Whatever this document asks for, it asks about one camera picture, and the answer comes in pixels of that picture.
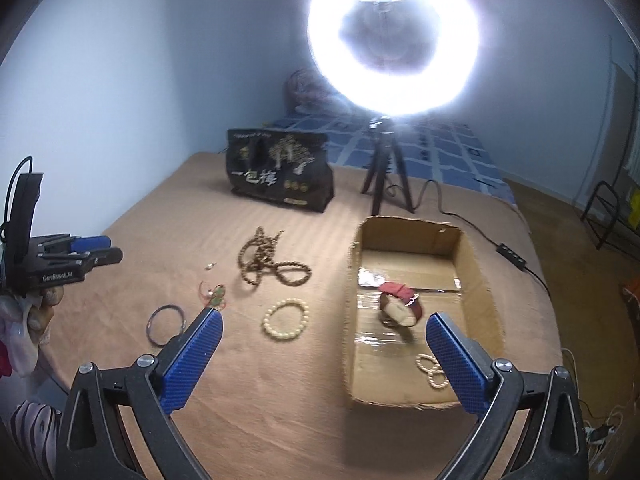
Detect black light power cable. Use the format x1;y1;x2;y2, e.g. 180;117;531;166
384;178;551;296

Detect green jade pendant red cord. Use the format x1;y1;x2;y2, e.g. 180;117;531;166
197;278;232;311

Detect blue thin bangle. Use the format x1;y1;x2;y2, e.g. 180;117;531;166
145;304;186;349

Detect operator left hand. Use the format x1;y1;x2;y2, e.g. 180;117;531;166
1;286;64;377

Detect tan fleece blanket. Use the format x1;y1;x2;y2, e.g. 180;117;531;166
44;150;566;480

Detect brown cardboard box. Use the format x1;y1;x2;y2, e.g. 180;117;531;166
344;216;504;408

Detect black tripod stand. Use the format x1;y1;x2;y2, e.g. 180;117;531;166
361;116;414;216

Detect white ring light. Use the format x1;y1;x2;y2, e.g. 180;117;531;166
307;0;480;117

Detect black camera box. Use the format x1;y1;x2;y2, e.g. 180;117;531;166
1;155;43;297

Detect black metal rack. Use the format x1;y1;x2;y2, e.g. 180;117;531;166
579;180;639;260

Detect long brown bead necklace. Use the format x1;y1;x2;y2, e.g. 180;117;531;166
236;225;314;290

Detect white cables on floor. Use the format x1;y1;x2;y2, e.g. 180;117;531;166
560;349;637;480

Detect black snack bag gold print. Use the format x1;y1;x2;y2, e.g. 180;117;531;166
226;129;334;212

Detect black inline cable controller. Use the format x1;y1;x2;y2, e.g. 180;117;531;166
496;243;527;271

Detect cream bead bracelet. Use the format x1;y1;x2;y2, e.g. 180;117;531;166
260;297;310;343

